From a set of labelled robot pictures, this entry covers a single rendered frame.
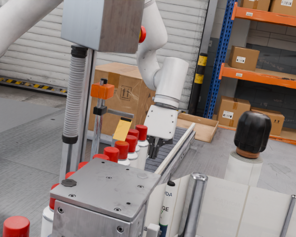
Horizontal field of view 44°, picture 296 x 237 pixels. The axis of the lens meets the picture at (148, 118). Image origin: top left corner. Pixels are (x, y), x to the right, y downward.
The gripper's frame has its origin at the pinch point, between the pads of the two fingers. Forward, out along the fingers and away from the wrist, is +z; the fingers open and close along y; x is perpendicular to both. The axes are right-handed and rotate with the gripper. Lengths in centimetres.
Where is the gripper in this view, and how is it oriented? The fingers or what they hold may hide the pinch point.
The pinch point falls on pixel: (153, 153)
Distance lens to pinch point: 120.3
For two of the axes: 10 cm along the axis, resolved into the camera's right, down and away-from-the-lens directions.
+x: 2.2, 1.2, 9.7
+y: 9.4, 2.2, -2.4
